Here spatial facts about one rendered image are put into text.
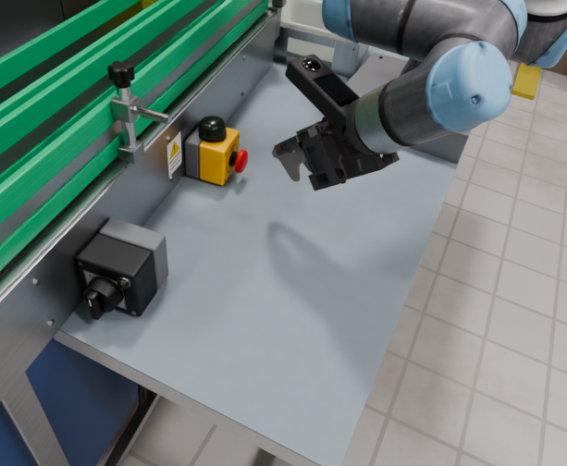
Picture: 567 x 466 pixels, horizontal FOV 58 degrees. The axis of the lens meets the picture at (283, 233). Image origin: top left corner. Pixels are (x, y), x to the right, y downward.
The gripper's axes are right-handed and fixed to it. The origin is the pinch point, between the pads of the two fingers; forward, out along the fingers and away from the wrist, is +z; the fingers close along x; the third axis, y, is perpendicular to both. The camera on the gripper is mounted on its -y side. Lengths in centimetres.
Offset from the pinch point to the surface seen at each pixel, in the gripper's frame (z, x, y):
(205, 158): 11.5, -5.8, -3.1
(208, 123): 9.1, -4.0, -7.9
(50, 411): 15.8, -41.5, 20.7
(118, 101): -2.5, -20.6, -12.5
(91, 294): -0.4, -32.9, 7.0
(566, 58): 92, 281, 17
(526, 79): 100, 249, 19
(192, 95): 10.5, -3.9, -12.9
